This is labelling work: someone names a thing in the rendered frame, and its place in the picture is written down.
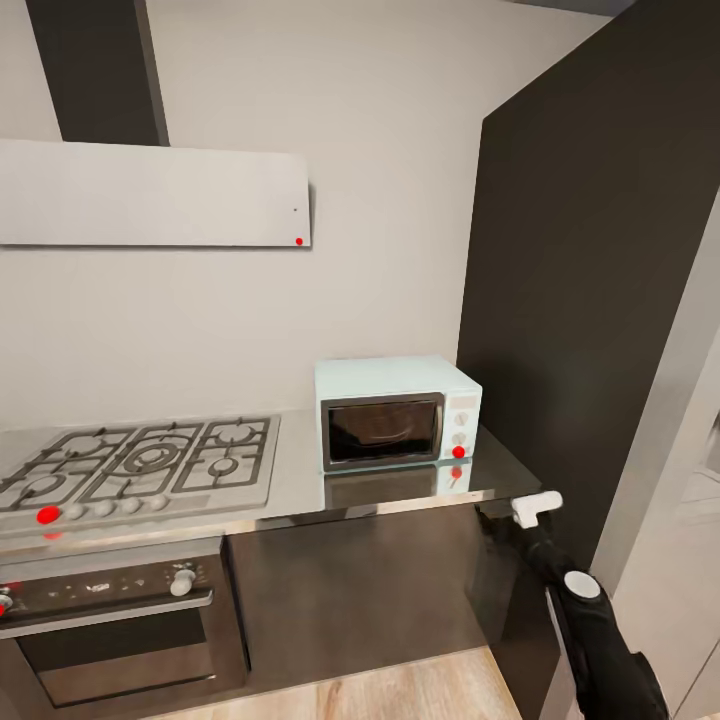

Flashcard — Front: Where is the microwave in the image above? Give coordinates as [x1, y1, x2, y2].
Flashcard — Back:
[314, 355, 483, 472]

